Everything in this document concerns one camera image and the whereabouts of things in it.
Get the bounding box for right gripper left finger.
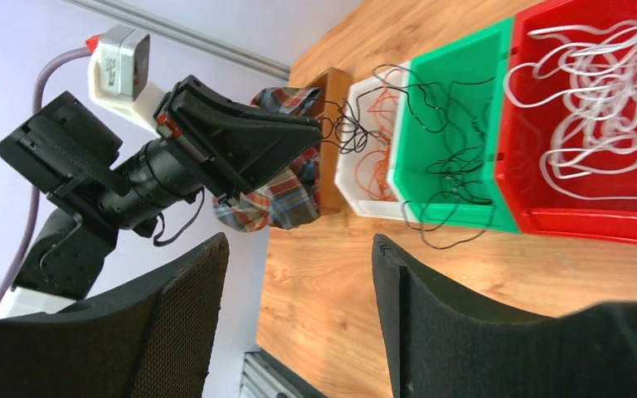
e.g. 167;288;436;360
0;233;230;397

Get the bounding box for green plastic bin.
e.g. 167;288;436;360
388;18;519;233

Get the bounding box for black cable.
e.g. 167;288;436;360
313;63;407;156

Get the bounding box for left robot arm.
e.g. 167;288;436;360
0;76;322;318

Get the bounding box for white plastic bin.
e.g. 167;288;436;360
333;61;414;221

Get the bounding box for red plastic bin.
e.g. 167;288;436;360
495;1;637;244

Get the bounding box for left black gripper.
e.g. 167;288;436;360
142;75;322;206

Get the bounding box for orange cable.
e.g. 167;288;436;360
353;76;402;203

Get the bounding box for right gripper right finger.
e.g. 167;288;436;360
372;234;637;397

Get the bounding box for wooden tray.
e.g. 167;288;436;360
307;67;353;216

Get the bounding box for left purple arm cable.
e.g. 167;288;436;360
0;33;103;318

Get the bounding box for white cable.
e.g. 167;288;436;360
503;19;637;201

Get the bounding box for plaid flannel shirt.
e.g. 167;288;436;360
213;87;321;233

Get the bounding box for aluminium frame rail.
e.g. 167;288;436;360
239;349;325;398

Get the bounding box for black cables in green bin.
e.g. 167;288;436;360
401;66;501;251

